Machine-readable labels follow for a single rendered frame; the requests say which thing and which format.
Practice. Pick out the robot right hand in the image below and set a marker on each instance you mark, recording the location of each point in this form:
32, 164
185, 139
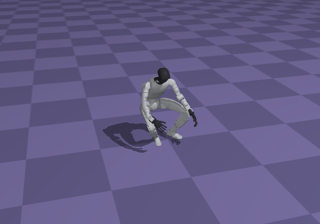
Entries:
158, 124

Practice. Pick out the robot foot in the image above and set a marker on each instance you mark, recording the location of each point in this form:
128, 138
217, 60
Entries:
174, 134
157, 141

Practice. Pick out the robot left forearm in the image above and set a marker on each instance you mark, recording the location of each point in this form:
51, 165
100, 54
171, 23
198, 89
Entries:
185, 104

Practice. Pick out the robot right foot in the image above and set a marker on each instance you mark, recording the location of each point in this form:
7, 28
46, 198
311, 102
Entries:
157, 141

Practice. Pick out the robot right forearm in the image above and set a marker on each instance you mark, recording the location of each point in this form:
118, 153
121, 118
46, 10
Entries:
146, 111

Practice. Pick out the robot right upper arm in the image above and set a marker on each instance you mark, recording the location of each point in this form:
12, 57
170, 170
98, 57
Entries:
145, 90

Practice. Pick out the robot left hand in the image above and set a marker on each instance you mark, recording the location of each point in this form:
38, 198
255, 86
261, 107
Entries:
194, 118

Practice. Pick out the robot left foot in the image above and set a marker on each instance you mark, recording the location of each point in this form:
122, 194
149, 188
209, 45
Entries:
174, 134

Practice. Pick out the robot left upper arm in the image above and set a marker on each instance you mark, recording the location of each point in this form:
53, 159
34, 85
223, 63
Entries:
175, 89

